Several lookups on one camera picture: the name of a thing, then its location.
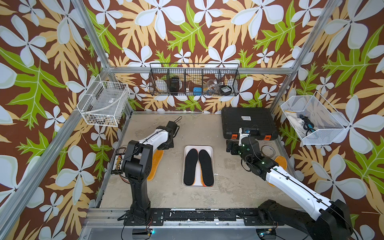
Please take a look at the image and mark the aluminium frame back bar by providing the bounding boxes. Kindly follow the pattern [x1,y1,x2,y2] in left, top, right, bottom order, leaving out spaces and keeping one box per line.
[110,67,294,75]

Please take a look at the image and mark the tape roll ring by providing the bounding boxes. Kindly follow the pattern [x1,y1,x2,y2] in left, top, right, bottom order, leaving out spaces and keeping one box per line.
[260,145,276,159]

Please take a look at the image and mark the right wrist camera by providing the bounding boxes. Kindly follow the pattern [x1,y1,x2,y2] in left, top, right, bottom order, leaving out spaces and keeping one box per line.
[239,127,260,146]

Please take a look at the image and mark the blue small box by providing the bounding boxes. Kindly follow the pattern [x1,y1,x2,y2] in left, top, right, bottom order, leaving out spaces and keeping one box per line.
[193,87,203,96]

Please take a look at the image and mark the aluminium frame post right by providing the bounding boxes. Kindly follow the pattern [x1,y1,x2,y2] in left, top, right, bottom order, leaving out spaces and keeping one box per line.
[270,0,340,112]

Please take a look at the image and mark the black wire basket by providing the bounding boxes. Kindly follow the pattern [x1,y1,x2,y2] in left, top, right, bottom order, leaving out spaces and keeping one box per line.
[149,63,240,97]

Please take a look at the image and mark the blue black tool in basket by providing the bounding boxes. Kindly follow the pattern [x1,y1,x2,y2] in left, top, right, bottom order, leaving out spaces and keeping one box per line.
[299,115,316,134]

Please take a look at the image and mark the white cloth in basket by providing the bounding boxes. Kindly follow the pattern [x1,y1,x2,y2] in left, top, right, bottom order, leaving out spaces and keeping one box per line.
[285,111,306,138]

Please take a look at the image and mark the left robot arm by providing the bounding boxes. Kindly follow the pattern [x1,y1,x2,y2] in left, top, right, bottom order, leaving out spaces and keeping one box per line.
[118,121,180,226]

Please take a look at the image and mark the white wire basket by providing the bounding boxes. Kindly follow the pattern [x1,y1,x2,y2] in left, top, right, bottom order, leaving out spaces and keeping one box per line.
[77,76,130,127]
[281,92,349,146]

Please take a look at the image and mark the aluminium frame post left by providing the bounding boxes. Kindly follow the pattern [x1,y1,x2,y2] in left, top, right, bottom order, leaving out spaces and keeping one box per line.
[71,0,111,72]

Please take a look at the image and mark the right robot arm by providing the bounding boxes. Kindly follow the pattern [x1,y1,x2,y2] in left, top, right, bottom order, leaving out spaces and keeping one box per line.
[226,138,354,240]

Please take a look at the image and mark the aluminium frame post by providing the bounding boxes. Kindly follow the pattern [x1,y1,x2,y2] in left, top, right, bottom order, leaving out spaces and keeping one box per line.
[71,0,111,72]
[270,0,340,112]

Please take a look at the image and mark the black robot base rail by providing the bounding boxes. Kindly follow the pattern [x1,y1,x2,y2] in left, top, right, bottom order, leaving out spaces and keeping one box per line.
[118,208,268,226]

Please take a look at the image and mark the orange fuzzy insole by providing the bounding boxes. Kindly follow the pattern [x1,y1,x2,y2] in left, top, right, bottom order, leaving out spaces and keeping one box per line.
[148,150,164,181]
[274,156,288,174]

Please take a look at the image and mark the black device in basket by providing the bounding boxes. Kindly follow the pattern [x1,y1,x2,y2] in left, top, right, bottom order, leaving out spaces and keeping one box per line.
[169,77,180,95]

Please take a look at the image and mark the black plastic tool case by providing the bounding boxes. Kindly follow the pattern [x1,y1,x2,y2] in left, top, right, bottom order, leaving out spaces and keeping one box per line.
[221,107,279,141]

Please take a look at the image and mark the white plastic storage tray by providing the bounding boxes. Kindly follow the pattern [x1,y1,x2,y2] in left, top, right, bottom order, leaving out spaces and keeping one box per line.
[183,145,215,188]

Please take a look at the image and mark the black round tin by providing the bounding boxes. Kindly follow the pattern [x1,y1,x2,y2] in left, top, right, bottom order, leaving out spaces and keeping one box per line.
[220,86,232,95]

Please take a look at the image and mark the black insole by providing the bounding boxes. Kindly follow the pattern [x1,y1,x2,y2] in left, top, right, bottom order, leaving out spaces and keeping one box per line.
[184,149,198,186]
[199,150,215,187]

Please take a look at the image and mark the white wire basket left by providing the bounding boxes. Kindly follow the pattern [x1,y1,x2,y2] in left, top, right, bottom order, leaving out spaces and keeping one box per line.
[77,76,130,127]

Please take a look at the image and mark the black box with yellow parts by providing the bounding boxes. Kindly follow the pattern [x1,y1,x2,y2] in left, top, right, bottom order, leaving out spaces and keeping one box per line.
[111,154,124,175]

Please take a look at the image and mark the white wire basket right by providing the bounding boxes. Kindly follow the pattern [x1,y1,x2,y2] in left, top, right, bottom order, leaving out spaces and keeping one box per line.
[281,92,349,146]

